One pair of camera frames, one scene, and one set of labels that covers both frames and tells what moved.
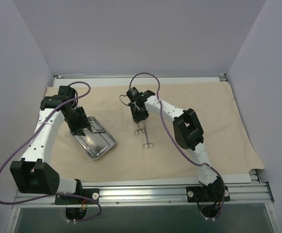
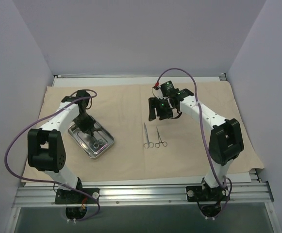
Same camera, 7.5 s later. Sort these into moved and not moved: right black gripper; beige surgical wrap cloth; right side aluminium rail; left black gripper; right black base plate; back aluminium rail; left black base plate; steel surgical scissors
Moved: left black gripper; beige surgical wrap cloth; right black gripper
Not moved: back aluminium rail; left black base plate; right black base plate; steel surgical scissors; right side aluminium rail
